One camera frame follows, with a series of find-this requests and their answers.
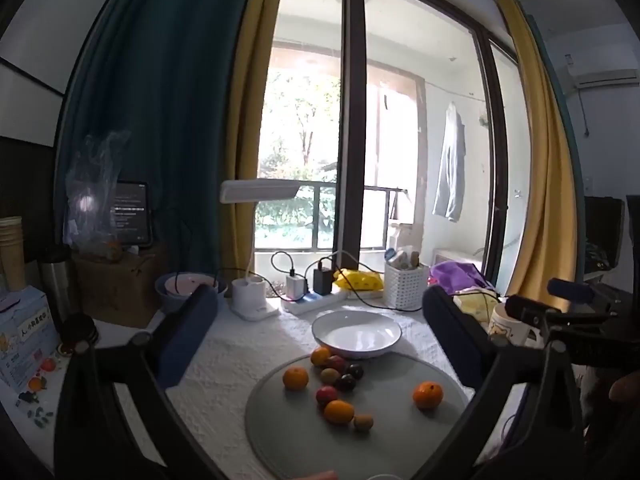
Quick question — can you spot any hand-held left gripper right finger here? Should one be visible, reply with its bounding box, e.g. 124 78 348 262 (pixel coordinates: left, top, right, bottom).
415 284 587 480

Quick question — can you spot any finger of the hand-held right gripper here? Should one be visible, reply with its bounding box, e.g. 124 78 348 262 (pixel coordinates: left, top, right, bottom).
546 278 621 317
504 296 613 331

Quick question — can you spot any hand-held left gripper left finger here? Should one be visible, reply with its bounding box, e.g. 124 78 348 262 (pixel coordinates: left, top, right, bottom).
54 284 228 480

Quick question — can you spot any white plate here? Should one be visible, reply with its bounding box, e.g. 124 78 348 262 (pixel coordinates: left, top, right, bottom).
311 310 402 359

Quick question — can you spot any grey round tray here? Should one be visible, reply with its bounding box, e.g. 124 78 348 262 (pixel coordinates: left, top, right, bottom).
245 350 476 480

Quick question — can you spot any person's right hand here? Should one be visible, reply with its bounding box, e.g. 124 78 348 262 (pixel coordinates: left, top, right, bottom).
609 374 640 404

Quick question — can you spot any white printed mug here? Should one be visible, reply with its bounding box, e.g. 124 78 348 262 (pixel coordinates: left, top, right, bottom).
487 302 543 348

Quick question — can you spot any pale yellow packet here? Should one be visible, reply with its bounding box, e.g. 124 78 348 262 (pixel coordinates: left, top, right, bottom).
452 292 501 323

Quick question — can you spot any blue bowl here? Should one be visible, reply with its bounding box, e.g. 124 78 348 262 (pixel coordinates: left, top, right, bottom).
155 272 228 314

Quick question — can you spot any pink bowl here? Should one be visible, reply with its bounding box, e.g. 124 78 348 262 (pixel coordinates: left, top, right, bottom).
165 274 221 297

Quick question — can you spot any purple cloth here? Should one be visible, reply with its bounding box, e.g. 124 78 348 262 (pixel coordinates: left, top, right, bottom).
431 261 496 296

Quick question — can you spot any white woven basket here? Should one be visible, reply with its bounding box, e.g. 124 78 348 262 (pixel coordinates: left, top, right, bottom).
383 260 431 311

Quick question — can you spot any brown cardboard box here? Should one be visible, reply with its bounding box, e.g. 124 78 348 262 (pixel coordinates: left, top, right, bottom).
72 245 168 328

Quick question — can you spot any yellow snack bag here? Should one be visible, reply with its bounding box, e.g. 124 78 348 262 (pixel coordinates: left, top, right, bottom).
334 269 385 292

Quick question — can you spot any black round container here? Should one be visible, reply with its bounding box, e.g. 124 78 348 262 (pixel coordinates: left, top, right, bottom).
60 312 98 356

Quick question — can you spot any small balcony box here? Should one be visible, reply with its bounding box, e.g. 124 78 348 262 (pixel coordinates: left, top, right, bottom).
387 222 416 251

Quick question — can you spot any tablet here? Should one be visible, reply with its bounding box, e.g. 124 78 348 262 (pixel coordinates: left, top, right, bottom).
111 181 154 248

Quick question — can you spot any yellow curtain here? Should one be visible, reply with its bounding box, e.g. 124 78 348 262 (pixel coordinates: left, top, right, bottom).
220 0 291 273
495 0 583 297

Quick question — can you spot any white power strip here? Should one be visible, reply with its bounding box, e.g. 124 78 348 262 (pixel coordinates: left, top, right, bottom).
280 290 348 316

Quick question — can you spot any steel thermos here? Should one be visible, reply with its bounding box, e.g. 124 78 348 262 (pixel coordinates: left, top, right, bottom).
37 245 76 326

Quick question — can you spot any white desk lamp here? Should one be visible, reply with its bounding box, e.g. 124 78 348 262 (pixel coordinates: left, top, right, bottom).
220 179 301 321

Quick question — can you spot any blue printed carton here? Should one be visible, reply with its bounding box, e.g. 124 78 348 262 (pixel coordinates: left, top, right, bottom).
0 286 63 396

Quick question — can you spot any clear plastic bag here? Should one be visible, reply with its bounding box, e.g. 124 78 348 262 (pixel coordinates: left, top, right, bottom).
62 130 133 261

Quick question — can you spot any hanging pale shirt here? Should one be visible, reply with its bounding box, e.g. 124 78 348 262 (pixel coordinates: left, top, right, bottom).
432 101 468 222

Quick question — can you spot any balcony railing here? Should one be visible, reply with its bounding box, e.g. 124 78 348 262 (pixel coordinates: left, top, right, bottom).
255 180 403 251

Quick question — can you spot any stack of paper cups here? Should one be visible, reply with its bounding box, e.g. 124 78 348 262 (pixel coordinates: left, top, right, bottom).
0 216 27 293

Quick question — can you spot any white air conditioner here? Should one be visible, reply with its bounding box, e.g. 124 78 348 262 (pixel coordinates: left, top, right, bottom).
565 52 640 93

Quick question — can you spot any teal curtain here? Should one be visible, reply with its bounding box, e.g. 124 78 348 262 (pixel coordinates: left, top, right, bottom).
52 0 261 281

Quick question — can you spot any black cable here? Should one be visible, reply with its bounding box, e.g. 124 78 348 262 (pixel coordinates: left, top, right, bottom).
215 269 282 302
305 257 501 311
271 251 301 281

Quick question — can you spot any dark window frame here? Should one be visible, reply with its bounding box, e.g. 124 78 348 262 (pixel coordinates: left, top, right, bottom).
270 0 531 301

